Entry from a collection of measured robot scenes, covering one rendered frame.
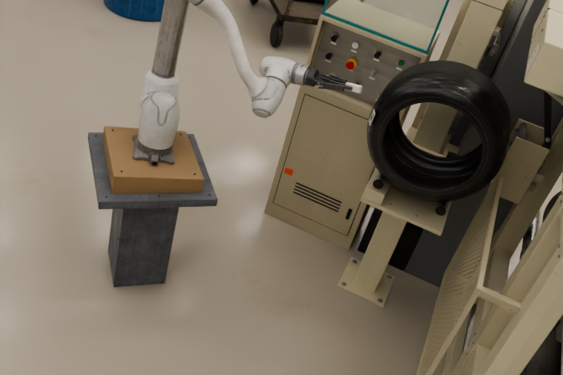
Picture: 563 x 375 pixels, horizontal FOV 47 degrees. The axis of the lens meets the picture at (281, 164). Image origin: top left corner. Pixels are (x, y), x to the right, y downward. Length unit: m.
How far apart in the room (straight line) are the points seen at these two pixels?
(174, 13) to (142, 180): 0.70
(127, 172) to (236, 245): 1.06
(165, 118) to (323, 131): 1.02
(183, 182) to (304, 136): 0.94
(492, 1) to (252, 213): 1.85
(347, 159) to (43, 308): 1.67
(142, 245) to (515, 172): 1.71
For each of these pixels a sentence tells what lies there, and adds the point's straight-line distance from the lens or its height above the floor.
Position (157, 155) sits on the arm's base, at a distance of 2.81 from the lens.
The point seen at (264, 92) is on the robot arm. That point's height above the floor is 1.15.
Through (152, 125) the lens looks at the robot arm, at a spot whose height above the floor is 0.90.
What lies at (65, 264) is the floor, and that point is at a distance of 3.37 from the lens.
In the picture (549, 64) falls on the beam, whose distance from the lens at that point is 2.19.
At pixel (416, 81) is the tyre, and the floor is 1.39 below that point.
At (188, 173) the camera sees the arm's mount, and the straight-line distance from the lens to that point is 2.81.
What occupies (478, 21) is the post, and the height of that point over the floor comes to 1.58.
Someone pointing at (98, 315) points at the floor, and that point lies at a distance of 3.15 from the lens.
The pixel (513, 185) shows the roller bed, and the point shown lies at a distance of 3.01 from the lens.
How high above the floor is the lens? 2.40
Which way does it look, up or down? 34 degrees down
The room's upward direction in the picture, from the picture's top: 16 degrees clockwise
